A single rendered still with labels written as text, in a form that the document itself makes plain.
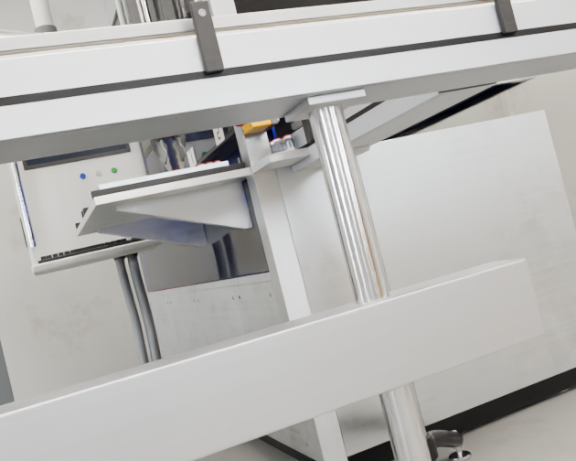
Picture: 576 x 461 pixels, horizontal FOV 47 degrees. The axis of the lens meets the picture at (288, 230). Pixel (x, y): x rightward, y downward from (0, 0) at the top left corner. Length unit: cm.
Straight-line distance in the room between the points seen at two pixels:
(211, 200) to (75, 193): 98
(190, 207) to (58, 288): 288
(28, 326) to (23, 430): 372
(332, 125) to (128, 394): 45
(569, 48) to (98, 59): 73
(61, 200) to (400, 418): 193
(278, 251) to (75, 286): 301
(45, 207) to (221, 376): 189
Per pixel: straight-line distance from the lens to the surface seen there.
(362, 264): 93
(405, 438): 97
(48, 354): 455
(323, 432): 178
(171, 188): 168
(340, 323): 89
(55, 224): 265
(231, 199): 180
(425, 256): 191
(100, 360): 463
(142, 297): 275
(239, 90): 86
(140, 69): 84
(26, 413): 81
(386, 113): 132
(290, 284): 172
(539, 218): 218
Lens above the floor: 65
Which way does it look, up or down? 2 degrees up
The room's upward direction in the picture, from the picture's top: 14 degrees counter-clockwise
